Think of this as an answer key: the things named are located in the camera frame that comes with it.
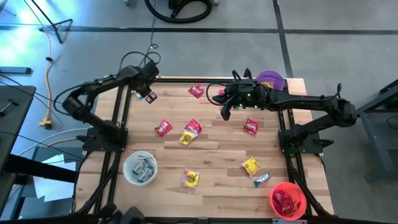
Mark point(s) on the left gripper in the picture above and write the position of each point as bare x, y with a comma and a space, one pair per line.
143, 82

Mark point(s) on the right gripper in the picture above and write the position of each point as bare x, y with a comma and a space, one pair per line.
252, 96

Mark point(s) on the blue silver candy bar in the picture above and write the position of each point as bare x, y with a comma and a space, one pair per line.
146, 174
138, 94
262, 179
138, 167

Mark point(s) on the white plastic bucket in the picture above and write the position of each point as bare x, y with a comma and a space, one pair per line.
128, 169

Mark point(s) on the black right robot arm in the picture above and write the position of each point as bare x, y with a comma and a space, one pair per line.
311, 101

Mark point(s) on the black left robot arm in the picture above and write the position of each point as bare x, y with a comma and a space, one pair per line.
93, 88

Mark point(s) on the yellow pink candy pack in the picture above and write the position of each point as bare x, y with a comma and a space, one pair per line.
190, 178

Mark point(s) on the purple pumpkin-face bucket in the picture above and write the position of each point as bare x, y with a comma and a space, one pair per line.
273, 76

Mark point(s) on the black tripod stand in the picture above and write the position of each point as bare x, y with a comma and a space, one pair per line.
56, 26

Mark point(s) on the red bowl with red packets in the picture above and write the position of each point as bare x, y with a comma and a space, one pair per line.
300, 199

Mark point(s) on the black flat bar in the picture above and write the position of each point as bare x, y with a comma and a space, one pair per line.
15, 70

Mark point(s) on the black side table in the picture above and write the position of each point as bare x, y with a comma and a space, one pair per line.
15, 109

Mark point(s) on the silver metal hinge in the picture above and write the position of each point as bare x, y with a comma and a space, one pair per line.
289, 221

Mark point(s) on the white paper sheets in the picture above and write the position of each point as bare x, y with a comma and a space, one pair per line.
53, 189

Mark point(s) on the grey metal cart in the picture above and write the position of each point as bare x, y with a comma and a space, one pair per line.
373, 137

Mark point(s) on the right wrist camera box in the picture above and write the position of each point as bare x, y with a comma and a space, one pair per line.
241, 90

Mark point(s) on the black frame bracket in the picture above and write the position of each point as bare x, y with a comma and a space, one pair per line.
247, 73

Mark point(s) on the black aluminium table frame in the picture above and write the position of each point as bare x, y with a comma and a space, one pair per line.
186, 80

